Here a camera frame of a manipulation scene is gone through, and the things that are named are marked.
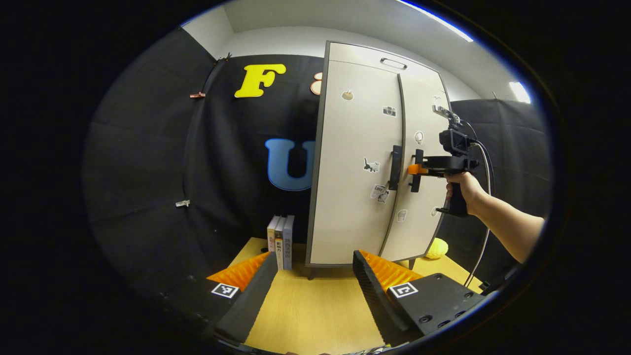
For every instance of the beige cabinet door headphone sticker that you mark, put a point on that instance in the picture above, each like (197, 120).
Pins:
(419, 222)

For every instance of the yellow ribbed ball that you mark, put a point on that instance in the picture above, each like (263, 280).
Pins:
(437, 249)

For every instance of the beige double-door shoe cabinet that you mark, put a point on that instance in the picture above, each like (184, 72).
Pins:
(355, 52)

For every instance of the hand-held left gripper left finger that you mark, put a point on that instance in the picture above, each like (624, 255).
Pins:
(251, 303)

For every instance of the short ceiling light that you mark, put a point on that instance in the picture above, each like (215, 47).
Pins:
(520, 92)

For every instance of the beige cabinet door camera sticker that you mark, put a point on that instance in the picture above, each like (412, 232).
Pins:
(345, 197)

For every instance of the white cloth clip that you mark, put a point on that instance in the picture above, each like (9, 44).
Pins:
(183, 203)

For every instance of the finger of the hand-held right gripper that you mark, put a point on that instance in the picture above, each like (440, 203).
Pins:
(416, 169)

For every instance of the white spine book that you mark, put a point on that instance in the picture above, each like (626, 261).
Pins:
(279, 246)

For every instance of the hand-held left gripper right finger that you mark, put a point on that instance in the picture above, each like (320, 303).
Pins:
(374, 301)

